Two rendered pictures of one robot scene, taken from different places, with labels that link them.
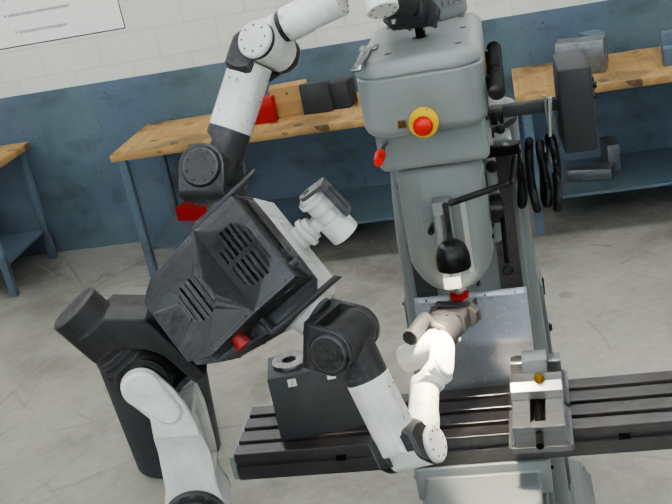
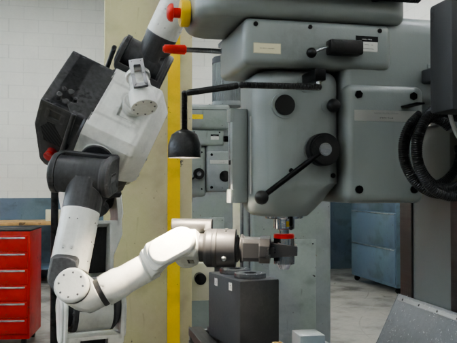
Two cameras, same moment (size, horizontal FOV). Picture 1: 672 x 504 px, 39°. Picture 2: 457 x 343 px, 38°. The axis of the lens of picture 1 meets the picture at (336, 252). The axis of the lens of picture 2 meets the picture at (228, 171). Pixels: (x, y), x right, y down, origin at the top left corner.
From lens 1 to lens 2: 2.26 m
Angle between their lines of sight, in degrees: 67
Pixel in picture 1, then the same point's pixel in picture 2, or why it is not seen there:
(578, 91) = (441, 30)
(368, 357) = (70, 188)
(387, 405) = (59, 230)
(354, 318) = (87, 159)
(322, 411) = (224, 319)
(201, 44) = not seen: outside the picture
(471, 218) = (254, 135)
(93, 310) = not seen: hidden behind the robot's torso
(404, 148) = (224, 56)
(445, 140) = (233, 45)
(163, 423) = not seen: hidden behind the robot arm
